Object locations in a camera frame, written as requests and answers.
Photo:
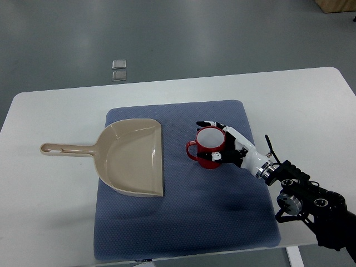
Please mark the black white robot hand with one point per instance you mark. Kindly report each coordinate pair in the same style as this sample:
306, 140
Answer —
238, 151

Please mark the metal floor plate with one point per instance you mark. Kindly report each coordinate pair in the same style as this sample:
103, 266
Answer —
119, 64
119, 75

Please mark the blue fabric mat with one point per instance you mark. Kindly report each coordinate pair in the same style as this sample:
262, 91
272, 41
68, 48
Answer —
202, 210

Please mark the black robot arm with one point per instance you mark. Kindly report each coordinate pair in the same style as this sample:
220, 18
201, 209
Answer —
324, 212

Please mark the lower metal floor plate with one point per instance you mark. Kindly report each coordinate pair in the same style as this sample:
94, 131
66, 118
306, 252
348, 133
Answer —
119, 75

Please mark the beige plastic dustpan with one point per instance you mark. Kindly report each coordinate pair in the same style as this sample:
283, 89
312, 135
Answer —
128, 156

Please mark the wooden box corner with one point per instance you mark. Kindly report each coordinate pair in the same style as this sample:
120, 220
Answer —
336, 6

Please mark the white table leg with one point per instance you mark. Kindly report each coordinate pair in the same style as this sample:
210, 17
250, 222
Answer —
294, 256

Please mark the upper metal floor plate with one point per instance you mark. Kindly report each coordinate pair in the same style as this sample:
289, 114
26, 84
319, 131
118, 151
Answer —
119, 64

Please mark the red cup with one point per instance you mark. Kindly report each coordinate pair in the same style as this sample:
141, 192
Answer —
208, 139

